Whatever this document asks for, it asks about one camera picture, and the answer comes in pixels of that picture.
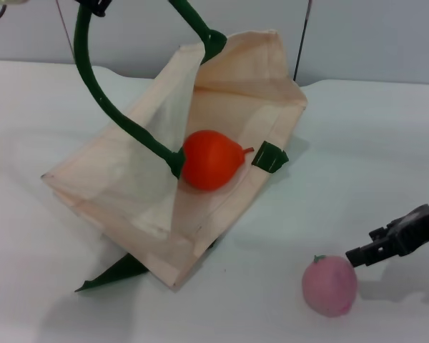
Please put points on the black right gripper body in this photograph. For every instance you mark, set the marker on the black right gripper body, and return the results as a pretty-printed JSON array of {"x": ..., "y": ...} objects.
[{"x": 414, "y": 228}]

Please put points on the orange toy fruit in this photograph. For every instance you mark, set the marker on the orange toy fruit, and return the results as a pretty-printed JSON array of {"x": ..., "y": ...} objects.
[{"x": 211, "y": 160}]

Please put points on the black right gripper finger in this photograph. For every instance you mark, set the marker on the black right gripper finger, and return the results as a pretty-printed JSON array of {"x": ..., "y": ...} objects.
[{"x": 368, "y": 255}]

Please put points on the pink toy peach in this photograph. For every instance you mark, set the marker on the pink toy peach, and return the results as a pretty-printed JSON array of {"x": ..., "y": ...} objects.
[{"x": 329, "y": 289}]

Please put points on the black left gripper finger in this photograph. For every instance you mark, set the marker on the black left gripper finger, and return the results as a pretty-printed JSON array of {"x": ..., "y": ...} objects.
[
  {"x": 102, "y": 7},
  {"x": 80, "y": 1}
]

